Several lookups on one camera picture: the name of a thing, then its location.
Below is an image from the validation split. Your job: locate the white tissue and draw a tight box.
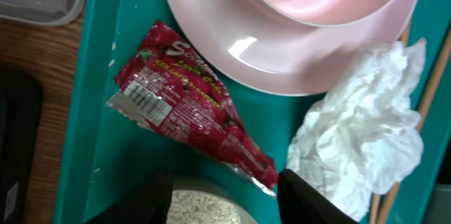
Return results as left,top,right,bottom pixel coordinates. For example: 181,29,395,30
286,39,426,221

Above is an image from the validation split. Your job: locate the cooked white rice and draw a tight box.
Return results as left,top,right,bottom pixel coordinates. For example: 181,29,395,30
166,191,241,224

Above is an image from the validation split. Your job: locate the red snack wrapper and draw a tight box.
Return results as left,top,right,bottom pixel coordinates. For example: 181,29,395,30
106,20,278,197

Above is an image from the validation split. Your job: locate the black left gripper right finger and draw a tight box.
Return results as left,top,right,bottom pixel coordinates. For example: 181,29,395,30
277,169,357,224

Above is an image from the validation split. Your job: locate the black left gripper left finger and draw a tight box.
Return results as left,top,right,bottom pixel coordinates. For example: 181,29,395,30
86,172,173,224

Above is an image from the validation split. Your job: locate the grey bowl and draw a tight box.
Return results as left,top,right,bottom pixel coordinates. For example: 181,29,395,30
173,176,257,224

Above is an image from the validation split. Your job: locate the black tray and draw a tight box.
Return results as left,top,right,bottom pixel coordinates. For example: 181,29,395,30
1,67,43,223

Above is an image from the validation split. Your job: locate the large pink plate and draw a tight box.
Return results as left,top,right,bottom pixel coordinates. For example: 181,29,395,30
168,0,418,97

